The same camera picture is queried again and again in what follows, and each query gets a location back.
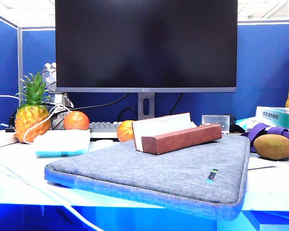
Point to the brown leather glasses case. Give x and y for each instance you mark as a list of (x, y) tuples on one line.
[(183, 139)]

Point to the grey monitor stand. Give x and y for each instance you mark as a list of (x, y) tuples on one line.
[(146, 106)]

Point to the ribbed orange tangerine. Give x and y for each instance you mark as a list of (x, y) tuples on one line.
[(124, 132)]

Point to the white mechanical keyboard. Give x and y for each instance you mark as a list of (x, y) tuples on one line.
[(102, 127)]

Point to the grey felt laptop sleeve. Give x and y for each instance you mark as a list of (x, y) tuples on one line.
[(144, 173)]

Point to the smooth round orange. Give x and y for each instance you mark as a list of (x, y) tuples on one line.
[(76, 120)]

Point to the clear plastic box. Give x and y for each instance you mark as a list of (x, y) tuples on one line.
[(215, 122)]

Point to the black computer monitor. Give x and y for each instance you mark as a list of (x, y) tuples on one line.
[(146, 43)]

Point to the white tissue pack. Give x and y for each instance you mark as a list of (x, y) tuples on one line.
[(62, 143)]

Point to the black computer mouse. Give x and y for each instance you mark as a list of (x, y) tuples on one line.
[(232, 120)]

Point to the silver robot figurine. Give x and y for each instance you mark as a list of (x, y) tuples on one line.
[(53, 79)]

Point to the toy pineapple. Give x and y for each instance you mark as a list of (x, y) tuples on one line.
[(31, 115)]

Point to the whole brown kiwi fruit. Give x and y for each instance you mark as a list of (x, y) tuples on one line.
[(272, 146)]

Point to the teal and white medicine box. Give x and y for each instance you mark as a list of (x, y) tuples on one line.
[(277, 116)]

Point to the grey partition post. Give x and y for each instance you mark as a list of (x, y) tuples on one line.
[(20, 65)]

